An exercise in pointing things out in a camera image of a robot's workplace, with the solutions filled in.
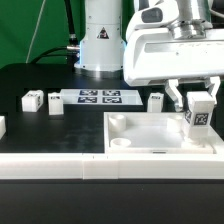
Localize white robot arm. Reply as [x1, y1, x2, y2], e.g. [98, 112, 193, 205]
[75, 0, 224, 111]

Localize black cable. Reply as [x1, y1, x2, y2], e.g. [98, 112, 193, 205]
[30, 0, 80, 64]

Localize white square tabletop part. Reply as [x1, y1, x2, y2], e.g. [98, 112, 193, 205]
[104, 112, 224, 154]

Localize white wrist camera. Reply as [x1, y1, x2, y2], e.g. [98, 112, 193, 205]
[126, 0, 179, 39]

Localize white front fence rail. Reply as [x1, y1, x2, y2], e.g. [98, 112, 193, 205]
[0, 153, 224, 180]

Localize white marker base plate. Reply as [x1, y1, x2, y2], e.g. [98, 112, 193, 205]
[60, 89, 143, 106]

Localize white left fence piece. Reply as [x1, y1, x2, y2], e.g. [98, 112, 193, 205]
[0, 116, 6, 140]

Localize grey thin cable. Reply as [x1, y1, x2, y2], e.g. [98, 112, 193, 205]
[25, 0, 48, 64]

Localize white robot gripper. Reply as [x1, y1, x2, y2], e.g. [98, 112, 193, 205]
[123, 28, 224, 112]

